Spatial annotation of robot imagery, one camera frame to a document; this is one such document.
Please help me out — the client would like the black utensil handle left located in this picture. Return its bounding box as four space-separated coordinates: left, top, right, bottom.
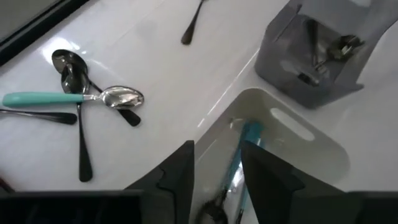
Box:
0 108 78 126

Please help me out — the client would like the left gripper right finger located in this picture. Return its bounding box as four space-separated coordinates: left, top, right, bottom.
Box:
241 140 348 224

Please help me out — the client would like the silver spoon thick teal handle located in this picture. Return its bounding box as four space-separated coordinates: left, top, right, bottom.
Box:
2 85 145 110

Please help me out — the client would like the white plastic bin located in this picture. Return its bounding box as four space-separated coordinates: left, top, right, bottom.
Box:
188 86 351 224

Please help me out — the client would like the grey plastic bin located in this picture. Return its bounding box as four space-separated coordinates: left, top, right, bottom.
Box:
254 0 398 110

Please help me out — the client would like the black spoon thin teal handle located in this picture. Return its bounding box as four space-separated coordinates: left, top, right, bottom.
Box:
195 121 264 224

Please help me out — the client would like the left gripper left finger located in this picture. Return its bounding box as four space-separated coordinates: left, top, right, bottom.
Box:
124 139 195 224

